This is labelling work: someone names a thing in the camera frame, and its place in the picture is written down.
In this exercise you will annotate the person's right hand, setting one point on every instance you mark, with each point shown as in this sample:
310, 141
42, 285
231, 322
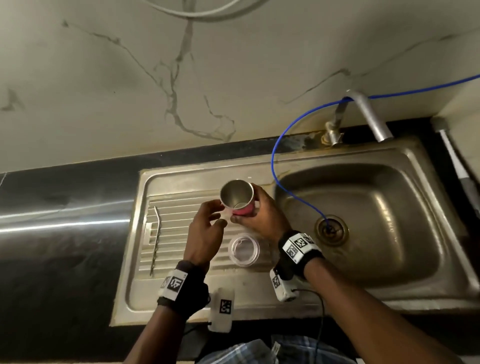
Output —
262, 217

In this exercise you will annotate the person's left hand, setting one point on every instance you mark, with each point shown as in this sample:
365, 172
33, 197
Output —
202, 240

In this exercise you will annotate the pink steel tumbler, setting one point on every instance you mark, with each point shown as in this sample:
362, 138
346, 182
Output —
242, 200

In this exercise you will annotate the clear plastic lid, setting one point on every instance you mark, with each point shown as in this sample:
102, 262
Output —
244, 250

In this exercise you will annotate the bent metal straw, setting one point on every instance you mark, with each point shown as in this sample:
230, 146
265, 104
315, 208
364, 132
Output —
155, 240

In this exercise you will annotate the white bottle brush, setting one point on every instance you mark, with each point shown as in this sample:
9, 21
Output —
455, 161

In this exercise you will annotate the person's left forearm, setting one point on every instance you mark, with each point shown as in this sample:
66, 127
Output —
153, 337

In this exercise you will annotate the person's right forearm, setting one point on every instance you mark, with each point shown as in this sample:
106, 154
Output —
375, 322

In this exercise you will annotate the black right wrist band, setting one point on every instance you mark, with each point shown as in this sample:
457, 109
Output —
300, 251

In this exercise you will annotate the black wrist band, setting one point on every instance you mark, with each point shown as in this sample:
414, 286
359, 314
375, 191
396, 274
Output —
183, 288
300, 251

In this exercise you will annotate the black left wrist band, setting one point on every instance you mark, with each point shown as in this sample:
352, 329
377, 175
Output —
183, 288

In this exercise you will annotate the thin blue tube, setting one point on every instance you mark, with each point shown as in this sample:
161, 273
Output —
273, 161

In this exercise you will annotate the stainless steel sink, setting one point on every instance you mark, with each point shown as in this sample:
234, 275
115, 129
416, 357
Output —
375, 210

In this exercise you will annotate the blue plaid clothing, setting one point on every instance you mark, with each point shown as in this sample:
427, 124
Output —
292, 352

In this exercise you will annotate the metal faucet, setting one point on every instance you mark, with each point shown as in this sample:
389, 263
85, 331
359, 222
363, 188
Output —
371, 116

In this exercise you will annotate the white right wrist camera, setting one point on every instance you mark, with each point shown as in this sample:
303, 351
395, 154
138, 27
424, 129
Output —
282, 287

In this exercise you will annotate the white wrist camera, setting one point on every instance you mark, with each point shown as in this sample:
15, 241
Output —
282, 287
222, 311

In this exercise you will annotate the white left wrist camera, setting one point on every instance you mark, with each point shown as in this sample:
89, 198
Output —
222, 311

